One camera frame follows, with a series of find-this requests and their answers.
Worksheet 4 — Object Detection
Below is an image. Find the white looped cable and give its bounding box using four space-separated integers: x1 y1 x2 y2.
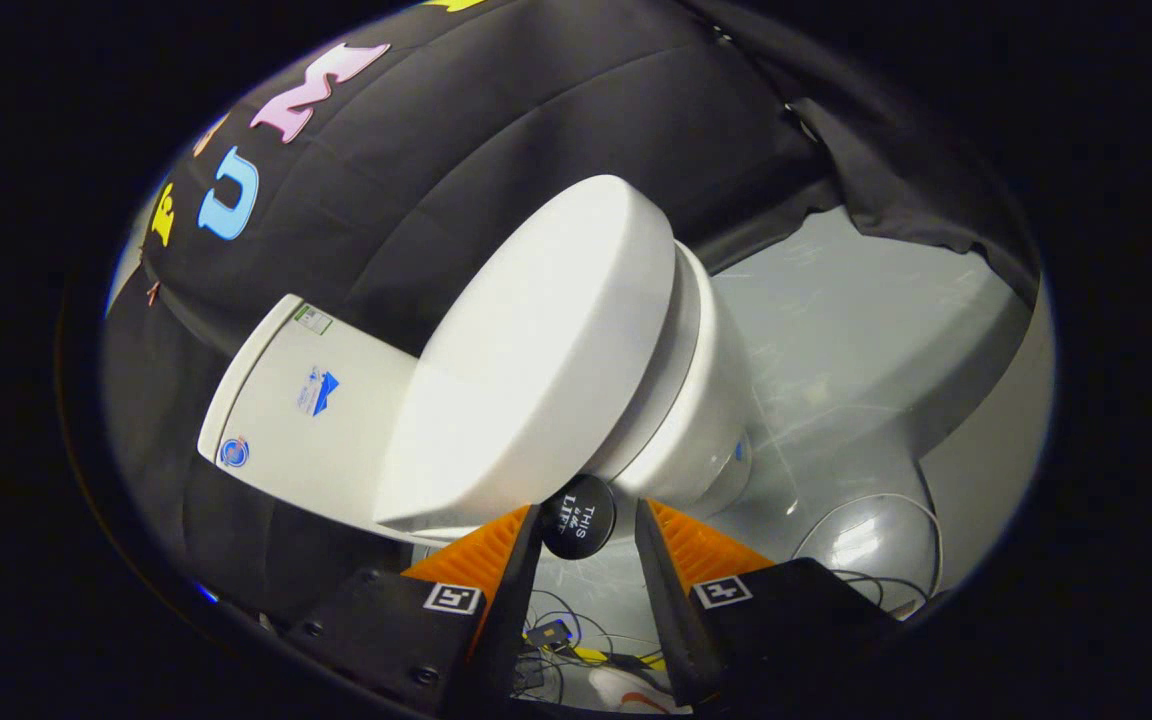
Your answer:
789 492 946 613

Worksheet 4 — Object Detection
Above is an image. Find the white toilet lid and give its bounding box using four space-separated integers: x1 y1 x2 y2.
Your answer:
373 175 678 537

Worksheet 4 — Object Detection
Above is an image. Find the black round lid lifter tab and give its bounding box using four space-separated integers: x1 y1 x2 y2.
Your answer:
539 475 618 561

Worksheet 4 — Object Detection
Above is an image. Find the white ceramic toilet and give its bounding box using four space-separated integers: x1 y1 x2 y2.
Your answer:
198 240 754 549

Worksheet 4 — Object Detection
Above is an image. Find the white toilet seat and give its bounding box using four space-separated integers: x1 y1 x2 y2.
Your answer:
591 240 709 483

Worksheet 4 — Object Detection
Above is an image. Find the black backdrop cloth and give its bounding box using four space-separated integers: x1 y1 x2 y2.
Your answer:
101 0 1043 626

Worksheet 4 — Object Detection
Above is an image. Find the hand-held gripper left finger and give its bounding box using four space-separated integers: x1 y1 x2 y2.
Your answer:
286 503 544 717

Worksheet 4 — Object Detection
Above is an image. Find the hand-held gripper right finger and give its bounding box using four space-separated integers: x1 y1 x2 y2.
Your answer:
633 498 903 707

